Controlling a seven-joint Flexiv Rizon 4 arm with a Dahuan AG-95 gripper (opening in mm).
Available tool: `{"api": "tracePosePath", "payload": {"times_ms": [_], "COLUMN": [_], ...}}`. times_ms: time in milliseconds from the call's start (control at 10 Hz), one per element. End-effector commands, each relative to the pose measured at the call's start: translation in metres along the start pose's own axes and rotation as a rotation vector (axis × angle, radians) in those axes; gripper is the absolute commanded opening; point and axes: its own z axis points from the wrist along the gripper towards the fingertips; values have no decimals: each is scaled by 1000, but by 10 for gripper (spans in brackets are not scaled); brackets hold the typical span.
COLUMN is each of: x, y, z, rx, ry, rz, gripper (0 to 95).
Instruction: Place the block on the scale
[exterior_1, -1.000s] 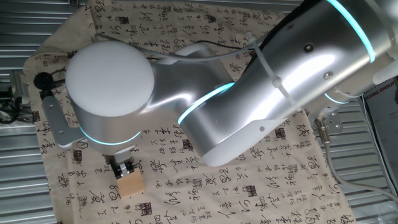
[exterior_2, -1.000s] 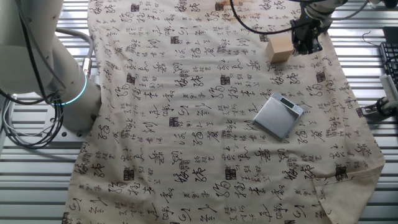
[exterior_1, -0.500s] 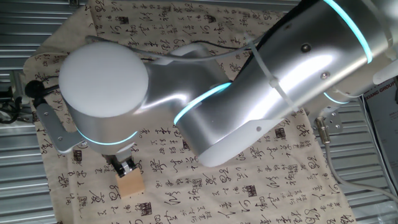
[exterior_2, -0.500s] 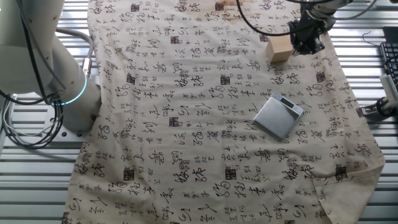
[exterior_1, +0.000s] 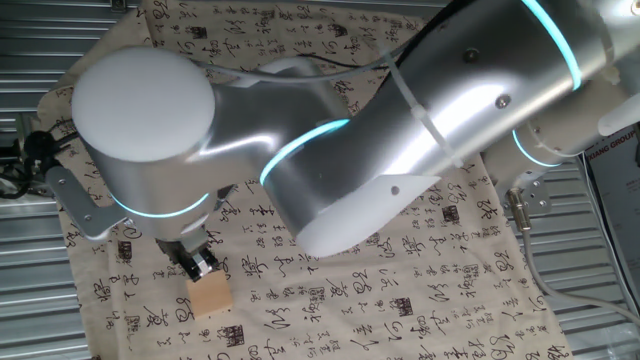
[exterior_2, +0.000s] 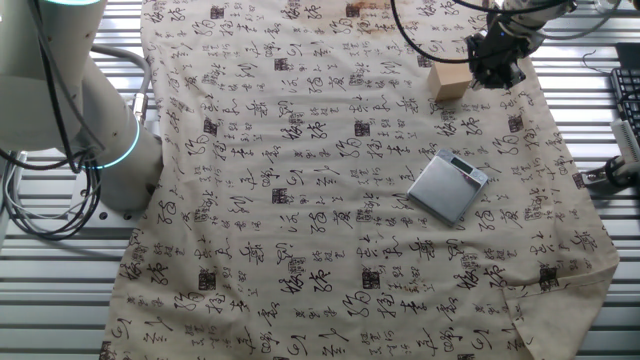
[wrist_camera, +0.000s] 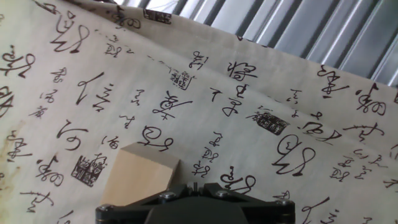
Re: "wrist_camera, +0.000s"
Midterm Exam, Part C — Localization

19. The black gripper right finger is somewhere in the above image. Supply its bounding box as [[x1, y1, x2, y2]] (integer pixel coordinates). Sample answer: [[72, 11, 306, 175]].
[[201, 182, 295, 224]]

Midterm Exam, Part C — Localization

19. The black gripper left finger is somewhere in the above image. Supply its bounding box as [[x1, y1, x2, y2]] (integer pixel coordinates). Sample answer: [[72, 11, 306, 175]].
[[95, 182, 189, 224]]

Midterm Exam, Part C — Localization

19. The light wooden block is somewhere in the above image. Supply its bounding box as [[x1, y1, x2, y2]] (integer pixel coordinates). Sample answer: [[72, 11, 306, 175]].
[[99, 142, 181, 208]]

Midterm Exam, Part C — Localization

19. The beige calligraphy print cloth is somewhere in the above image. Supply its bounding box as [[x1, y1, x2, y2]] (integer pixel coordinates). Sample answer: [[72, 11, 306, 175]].
[[0, 0, 398, 224]]

